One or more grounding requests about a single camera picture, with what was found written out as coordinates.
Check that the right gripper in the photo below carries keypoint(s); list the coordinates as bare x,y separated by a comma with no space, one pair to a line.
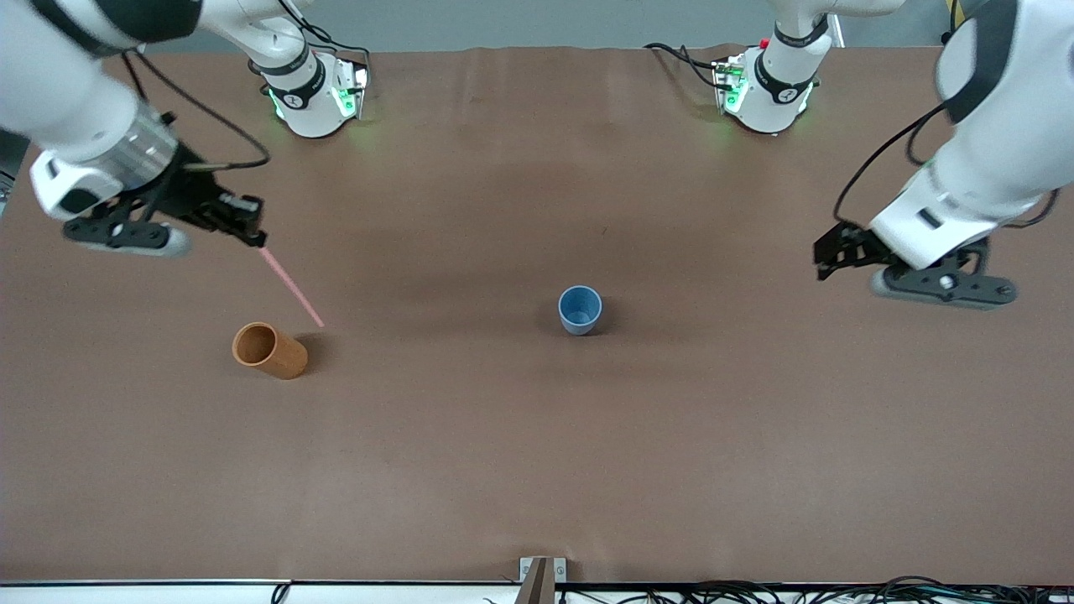
195,196

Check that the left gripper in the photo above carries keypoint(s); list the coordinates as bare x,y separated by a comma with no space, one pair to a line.
856,242

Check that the pink chopstick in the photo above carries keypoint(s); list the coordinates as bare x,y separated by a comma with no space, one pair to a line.
292,287

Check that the blue cup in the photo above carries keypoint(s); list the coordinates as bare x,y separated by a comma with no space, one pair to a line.
581,312

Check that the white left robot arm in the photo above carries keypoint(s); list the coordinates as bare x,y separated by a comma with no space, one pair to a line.
1007,126

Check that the orange cylindrical cup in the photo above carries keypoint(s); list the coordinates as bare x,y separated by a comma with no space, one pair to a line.
281,356

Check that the brown table mat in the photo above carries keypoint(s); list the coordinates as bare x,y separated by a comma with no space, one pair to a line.
503,436

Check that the white table edge rail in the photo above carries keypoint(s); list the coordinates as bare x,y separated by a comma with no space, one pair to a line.
126,594

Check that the small metal bracket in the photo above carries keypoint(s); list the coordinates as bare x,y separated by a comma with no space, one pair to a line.
560,569

